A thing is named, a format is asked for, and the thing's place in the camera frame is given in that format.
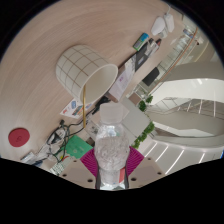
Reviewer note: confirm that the green plants atop cabinet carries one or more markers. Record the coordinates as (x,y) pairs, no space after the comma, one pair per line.
(145,133)

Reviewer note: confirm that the colourful sticker sheet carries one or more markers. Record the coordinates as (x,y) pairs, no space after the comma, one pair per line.
(75,108)

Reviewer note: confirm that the white grid-patterned cup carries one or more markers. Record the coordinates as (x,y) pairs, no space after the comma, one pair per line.
(80,70)

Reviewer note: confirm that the black chair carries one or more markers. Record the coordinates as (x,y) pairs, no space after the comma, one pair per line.
(150,76)

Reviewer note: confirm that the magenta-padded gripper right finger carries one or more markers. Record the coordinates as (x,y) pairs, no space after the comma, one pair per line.
(145,171)

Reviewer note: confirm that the white paper packet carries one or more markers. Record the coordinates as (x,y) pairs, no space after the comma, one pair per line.
(29,157)

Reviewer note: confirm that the ceiling light strips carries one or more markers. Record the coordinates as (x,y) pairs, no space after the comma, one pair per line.
(173,160)

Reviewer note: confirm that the white computer mouse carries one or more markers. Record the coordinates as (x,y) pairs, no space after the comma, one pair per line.
(158,26)

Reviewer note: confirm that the potted green plants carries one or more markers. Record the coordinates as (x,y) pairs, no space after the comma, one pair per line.
(143,105)

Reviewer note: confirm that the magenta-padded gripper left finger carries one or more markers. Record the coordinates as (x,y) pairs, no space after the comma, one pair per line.
(78,173)

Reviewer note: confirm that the clear white-capped water bottle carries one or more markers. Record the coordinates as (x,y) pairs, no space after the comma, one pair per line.
(111,156)

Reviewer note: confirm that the small teal marker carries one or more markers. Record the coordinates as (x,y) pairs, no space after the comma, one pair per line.
(141,41)

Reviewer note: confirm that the flat round red coaster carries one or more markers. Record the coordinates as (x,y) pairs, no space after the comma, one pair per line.
(19,137)

